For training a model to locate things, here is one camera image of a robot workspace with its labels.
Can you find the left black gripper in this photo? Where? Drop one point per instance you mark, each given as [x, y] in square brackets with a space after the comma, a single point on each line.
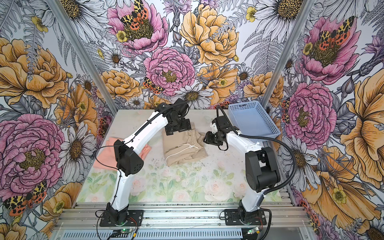
[185, 125]

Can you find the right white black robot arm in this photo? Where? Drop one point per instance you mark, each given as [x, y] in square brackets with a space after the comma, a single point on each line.
[262, 172]

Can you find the peach graphic t-shirt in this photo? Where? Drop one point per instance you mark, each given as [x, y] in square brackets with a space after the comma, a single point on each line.
[106, 158]

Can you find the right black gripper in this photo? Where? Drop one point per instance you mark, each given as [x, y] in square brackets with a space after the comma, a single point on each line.
[208, 139]

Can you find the aluminium corner post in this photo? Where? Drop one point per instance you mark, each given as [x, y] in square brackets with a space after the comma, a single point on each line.
[72, 35]
[300, 23]

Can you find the green circuit board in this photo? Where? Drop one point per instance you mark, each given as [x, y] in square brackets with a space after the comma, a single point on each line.
[125, 233]

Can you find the right aluminium corner post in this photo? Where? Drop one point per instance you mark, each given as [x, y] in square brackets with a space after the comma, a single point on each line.
[300, 23]

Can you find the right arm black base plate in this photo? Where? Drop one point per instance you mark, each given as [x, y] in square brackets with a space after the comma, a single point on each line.
[238, 217]

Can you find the white vented cable duct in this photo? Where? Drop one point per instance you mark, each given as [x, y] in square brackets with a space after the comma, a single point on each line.
[156, 234]

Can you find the beige drawstring shorts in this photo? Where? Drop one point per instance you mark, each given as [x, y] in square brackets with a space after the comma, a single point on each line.
[184, 147]

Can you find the left aluminium corner post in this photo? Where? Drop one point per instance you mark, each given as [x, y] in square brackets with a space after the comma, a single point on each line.
[72, 35]

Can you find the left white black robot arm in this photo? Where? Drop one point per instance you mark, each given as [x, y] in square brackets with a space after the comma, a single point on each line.
[129, 163]

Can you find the aluminium rail frame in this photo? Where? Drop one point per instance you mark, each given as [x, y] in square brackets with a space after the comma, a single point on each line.
[180, 215]

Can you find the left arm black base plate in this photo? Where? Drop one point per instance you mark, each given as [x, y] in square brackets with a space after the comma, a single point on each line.
[125, 218]

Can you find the light blue plastic basket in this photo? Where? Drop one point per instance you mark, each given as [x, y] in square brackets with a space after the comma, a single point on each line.
[254, 125]

